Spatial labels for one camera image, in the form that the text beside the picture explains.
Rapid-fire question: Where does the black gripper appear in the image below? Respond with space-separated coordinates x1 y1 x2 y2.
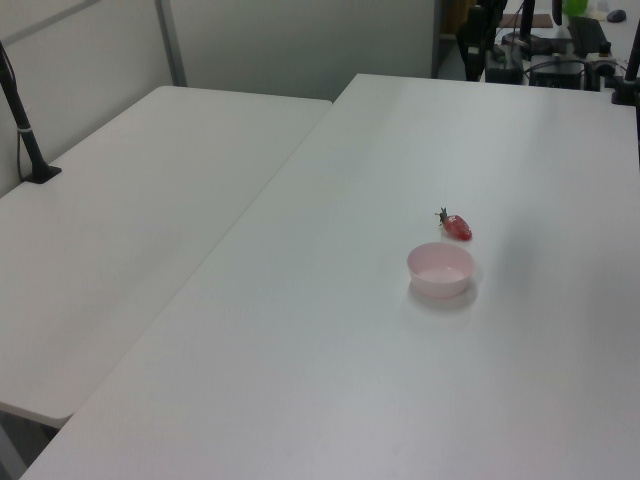
457 3 496 82

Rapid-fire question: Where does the red strawberry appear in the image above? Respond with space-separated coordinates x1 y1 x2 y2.
434 206 474 243

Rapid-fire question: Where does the pink plastic bowl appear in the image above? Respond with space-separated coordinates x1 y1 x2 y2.
406 241 476 300

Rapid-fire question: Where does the black monitor stand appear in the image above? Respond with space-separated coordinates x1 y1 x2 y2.
502 0 556 56

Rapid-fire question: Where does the black equipment box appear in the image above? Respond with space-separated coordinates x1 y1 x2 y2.
529 59 587 91

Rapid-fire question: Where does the black clamped camera stand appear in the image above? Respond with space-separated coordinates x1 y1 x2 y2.
610 14 640 106

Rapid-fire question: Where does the grey partition frame post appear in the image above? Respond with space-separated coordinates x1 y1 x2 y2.
153 0 189 88

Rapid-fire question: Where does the black camera pole with base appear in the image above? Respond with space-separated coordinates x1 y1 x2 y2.
0 40 63 186

